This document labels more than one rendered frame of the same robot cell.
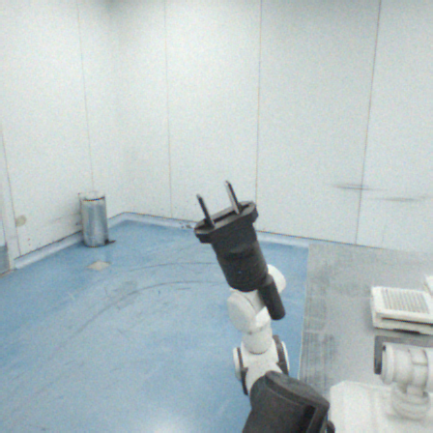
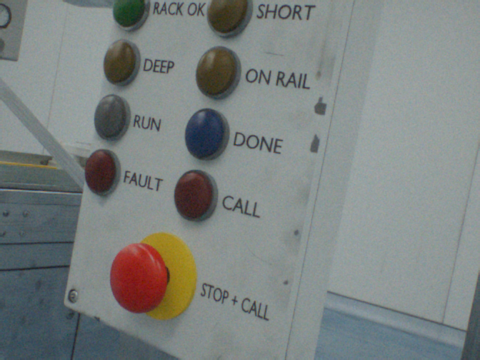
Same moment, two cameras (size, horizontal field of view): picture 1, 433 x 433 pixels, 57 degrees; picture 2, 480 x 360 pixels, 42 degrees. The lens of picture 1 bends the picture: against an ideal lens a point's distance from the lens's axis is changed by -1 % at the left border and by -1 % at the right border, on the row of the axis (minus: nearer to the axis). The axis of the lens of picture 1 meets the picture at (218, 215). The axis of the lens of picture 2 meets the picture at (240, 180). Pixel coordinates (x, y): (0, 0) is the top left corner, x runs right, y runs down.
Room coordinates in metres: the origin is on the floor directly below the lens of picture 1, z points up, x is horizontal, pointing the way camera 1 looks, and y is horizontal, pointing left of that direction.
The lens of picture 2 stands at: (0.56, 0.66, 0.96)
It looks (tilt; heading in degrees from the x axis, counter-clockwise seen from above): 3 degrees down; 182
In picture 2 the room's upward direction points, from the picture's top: 11 degrees clockwise
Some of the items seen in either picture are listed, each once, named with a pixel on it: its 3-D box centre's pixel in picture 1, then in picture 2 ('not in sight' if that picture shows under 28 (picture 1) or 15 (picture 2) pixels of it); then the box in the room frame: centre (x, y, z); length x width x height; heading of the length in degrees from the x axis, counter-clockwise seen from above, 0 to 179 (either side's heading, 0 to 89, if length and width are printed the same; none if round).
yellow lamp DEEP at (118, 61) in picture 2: not in sight; (119, 61); (0.16, 0.55, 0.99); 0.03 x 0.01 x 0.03; 58
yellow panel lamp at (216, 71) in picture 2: not in sight; (216, 71); (0.20, 0.62, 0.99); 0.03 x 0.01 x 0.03; 58
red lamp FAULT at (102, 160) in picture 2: not in sight; (100, 171); (0.16, 0.55, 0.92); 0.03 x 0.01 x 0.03; 58
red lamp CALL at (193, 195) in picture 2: not in sight; (193, 195); (0.20, 0.62, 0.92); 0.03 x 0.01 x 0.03; 58
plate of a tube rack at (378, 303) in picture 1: (403, 303); not in sight; (1.51, -0.78, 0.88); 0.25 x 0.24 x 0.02; 75
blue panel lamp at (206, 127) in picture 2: not in sight; (204, 133); (0.20, 0.62, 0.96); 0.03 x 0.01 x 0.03; 58
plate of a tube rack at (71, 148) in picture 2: not in sight; (123, 158); (-0.93, 0.31, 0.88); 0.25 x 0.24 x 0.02; 57
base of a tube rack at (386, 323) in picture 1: (401, 313); not in sight; (1.51, -0.78, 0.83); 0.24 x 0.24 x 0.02; 75
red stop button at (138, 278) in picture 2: not in sight; (154, 276); (0.20, 0.60, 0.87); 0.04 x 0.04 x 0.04; 58
